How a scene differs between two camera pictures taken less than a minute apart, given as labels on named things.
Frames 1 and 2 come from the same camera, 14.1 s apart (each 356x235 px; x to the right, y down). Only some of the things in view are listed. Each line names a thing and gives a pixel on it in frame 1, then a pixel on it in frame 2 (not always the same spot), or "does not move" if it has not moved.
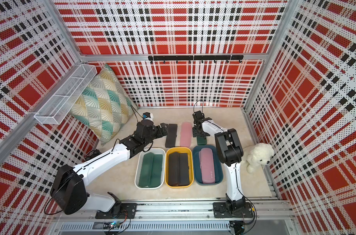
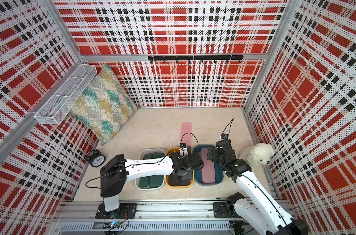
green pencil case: (146, 169) does not move
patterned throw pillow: (105, 106) does not move
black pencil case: (171, 135) → (174, 180)
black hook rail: (227, 58) does not move
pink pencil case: (207, 166) does not move
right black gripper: (195, 132) → (214, 157)
